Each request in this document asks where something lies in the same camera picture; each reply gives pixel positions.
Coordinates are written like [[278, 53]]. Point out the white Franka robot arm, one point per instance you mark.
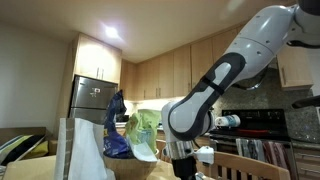
[[260, 43]]

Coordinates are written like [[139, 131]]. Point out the wooden cabinet over refrigerator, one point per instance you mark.
[[95, 58]]

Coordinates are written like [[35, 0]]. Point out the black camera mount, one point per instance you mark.
[[306, 101]]

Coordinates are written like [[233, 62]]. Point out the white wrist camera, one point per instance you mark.
[[204, 155]]

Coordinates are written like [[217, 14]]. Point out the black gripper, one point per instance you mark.
[[184, 168]]

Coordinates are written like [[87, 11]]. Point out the wooden drawer cabinet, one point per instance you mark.
[[308, 163]]

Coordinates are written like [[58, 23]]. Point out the yellow cushion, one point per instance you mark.
[[38, 150]]

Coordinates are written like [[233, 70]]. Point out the wooden chair back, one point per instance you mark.
[[253, 165]]

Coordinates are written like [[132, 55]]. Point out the red striped dish towel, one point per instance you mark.
[[276, 153]]

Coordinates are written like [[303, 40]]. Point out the striped cushion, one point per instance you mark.
[[16, 148]]

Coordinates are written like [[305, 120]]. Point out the green chip bag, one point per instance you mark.
[[146, 123]]

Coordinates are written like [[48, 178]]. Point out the single-door wooden wall cabinet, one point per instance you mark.
[[295, 66]]

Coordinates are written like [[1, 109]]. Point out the ceiling light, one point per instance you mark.
[[111, 32]]

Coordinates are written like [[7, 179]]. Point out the white bag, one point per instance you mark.
[[83, 153]]

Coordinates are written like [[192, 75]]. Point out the black stove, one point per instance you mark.
[[263, 120]]

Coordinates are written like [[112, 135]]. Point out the blue chip bag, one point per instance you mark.
[[115, 140]]

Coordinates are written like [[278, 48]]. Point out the stainless steel refrigerator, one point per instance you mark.
[[93, 96]]

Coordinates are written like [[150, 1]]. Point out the grey striped dish towel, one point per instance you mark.
[[250, 150]]

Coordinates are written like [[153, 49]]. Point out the wooden wall cabinet row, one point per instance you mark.
[[173, 73]]

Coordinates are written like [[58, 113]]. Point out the clear plastic bag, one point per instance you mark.
[[143, 153]]

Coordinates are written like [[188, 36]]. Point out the wooden bowl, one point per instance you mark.
[[130, 170]]

